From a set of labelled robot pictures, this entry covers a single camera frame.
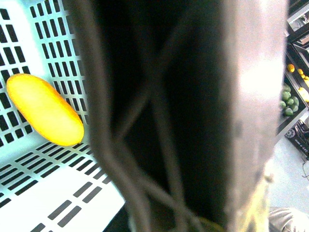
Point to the grey basket handle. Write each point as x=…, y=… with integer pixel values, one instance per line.
x=183, y=100

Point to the yellow mango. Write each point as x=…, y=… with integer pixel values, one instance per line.
x=45, y=110

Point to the light blue plastic basket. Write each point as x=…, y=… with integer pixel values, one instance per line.
x=50, y=180

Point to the green fruits pile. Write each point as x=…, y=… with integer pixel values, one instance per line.
x=289, y=103

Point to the yellow fruits on shelf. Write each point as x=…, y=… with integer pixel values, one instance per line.
x=299, y=80

